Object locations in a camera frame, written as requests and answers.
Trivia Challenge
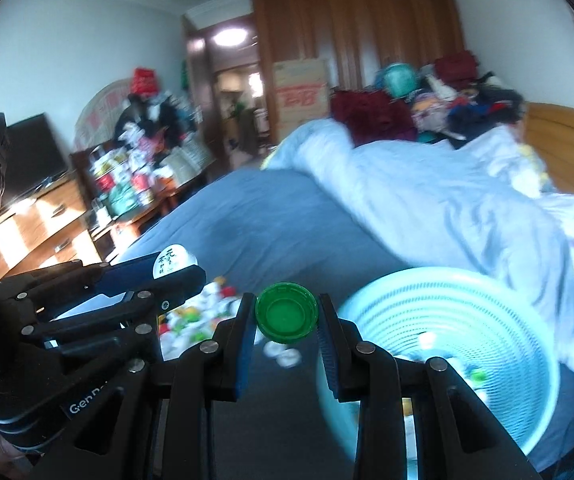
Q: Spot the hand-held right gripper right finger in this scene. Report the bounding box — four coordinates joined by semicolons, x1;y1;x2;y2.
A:
317;292;543;480

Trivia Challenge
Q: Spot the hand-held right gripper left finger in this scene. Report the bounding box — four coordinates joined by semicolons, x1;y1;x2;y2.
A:
32;292;259;480

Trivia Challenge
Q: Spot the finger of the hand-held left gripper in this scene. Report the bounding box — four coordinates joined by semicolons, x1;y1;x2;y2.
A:
0;252;164;311
17;265;208;356

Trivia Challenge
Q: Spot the white printed bottle cap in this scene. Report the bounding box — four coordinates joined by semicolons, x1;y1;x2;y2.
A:
151;245;199;281

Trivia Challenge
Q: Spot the pile of mixed bottle caps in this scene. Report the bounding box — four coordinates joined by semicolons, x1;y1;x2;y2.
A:
159;276;303;368

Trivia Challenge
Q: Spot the green bottle cap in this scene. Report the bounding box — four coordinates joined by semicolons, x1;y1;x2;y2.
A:
255;283;319;345

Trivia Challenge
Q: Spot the light blue plastic basket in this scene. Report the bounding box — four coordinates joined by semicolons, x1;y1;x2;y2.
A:
317;266;560;466

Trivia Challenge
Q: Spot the wooden dresser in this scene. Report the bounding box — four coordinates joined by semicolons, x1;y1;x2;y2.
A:
0;170;118;281

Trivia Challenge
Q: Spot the black television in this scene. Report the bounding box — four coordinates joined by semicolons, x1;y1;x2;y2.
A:
0;113;70;196

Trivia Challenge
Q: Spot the blue bed sheet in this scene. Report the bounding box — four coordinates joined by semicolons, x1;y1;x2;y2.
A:
112;167;574;480

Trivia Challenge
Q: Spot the round printed board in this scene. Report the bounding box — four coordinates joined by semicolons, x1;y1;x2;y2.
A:
72;77;135;153

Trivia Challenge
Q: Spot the heap of dark clothes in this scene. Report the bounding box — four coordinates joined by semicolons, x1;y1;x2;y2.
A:
112;87;203;151

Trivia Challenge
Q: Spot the light blue duvet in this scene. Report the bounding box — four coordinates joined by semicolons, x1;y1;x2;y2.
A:
262;120;574;386

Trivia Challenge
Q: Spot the red bag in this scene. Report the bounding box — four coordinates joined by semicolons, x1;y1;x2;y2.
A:
129;67;160;96

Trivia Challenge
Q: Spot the cardboard box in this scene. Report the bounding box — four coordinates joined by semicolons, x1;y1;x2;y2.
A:
272;58;332;146

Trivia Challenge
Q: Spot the dark red blanket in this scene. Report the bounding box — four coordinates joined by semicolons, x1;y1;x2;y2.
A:
329;89;418;147

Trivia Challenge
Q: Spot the round ceiling lamp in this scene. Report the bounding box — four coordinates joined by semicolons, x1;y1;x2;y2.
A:
213;28;248;47

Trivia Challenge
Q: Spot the white yellow printed pillow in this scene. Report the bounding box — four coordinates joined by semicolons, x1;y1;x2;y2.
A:
487;140;550;198

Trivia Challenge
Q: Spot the teal ball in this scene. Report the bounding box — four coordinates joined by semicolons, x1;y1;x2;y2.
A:
377;62;422;98

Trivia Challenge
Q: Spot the heap of colourful clothes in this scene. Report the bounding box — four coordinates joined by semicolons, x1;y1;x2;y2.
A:
407;50;528;143

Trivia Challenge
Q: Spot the wooden wardrobe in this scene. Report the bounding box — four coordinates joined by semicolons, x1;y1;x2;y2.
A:
249;0;468;148

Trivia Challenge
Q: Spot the wooden headboard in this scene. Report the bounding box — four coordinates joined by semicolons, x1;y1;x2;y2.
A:
522;101;574;201

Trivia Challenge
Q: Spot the wooden door frame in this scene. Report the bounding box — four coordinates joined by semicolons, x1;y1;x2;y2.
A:
181;10;268;161

